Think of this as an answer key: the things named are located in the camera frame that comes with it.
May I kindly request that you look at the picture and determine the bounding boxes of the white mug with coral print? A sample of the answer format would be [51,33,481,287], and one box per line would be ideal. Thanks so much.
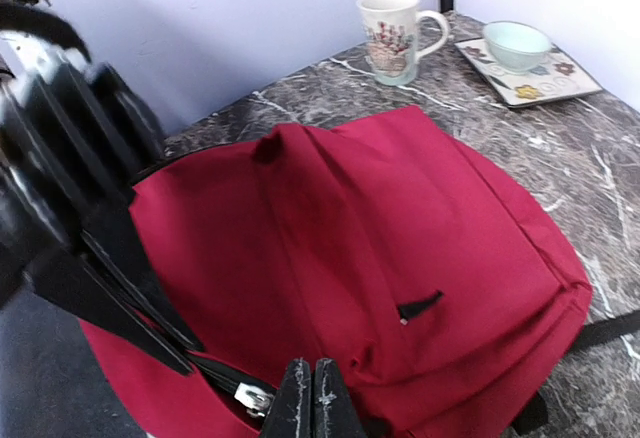
[356,0,450,86]

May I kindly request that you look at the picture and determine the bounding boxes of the square floral ceramic plate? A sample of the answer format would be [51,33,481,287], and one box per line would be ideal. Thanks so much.
[455,38,604,109]

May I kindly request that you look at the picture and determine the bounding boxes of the red student backpack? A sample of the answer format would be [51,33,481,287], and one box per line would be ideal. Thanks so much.
[79,104,640,438]

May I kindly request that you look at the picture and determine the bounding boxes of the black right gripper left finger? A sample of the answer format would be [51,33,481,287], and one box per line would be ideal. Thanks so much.
[259,358,313,438]

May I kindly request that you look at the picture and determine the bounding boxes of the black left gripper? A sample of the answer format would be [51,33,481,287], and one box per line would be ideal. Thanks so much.
[1,3,204,351]

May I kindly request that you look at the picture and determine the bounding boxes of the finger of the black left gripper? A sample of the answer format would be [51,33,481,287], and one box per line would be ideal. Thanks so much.
[25,252,193,375]

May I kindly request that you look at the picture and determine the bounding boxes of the light green ceramic bowl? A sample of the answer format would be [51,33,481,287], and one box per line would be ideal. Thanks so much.
[482,21,552,73]

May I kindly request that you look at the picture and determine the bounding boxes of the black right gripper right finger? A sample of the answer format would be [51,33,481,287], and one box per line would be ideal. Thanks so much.
[313,358,366,438]

